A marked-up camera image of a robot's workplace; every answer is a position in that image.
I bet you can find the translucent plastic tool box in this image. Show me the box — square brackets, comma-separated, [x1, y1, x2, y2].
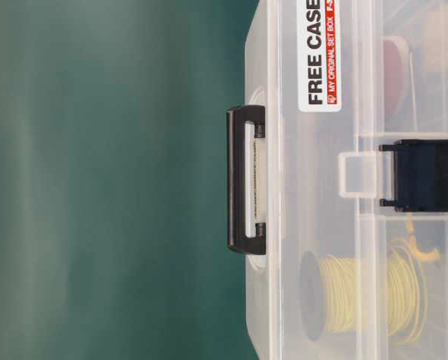
[245, 1, 448, 359]

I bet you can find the black box latch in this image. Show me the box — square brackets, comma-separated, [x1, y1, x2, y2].
[379, 139, 448, 212]

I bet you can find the white FREE CASE label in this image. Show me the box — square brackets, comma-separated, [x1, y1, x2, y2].
[296, 0, 342, 113]

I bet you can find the black carry handle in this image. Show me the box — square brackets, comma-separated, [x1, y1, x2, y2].
[227, 105, 266, 256]

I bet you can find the yellow wire spool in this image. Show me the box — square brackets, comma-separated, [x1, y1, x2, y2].
[299, 244, 429, 344]

